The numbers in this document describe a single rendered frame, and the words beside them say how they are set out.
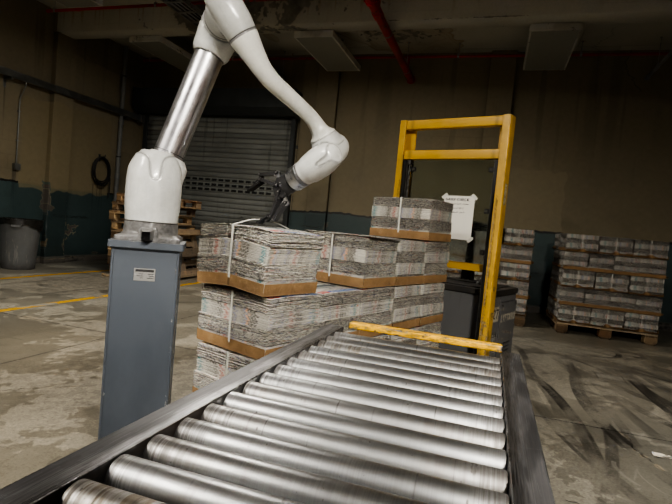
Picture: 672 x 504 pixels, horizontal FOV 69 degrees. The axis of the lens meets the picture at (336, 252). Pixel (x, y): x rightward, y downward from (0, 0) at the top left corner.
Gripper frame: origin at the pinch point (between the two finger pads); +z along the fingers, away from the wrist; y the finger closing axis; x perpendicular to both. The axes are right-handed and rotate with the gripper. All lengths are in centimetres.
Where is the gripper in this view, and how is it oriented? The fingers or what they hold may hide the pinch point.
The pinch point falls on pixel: (255, 205)
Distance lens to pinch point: 191.7
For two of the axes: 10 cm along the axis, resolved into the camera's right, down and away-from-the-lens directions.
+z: -7.4, 3.8, 5.5
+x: 6.0, 0.2, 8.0
